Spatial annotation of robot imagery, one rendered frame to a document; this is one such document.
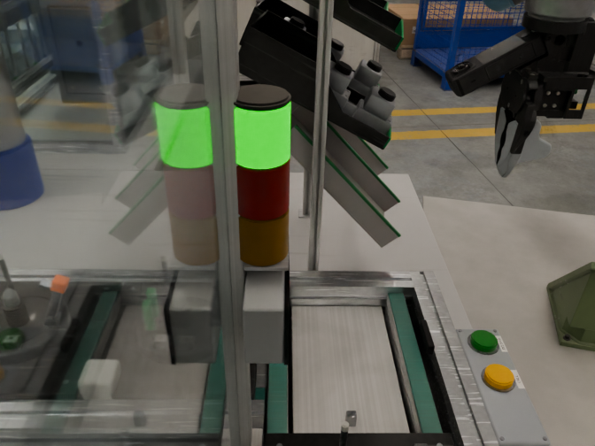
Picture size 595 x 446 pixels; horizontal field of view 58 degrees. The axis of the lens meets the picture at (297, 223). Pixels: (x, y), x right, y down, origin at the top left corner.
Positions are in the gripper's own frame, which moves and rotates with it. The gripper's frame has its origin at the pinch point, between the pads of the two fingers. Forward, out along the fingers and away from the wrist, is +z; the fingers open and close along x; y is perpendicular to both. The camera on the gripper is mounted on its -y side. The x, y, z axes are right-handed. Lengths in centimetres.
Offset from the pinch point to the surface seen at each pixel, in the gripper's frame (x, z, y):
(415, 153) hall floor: 266, 123, 61
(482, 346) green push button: -8.2, 26.2, 0.7
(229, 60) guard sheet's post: -25.5, -21.4, -33.9
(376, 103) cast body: 18.6, -2.2, -14.6
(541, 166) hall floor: 249, 123, 141
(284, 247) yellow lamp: -25.3, -4.2, -29.7
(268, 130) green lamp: -26.4, -16.2, -31.1
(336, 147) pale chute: 29.3, 10.7, -19.7
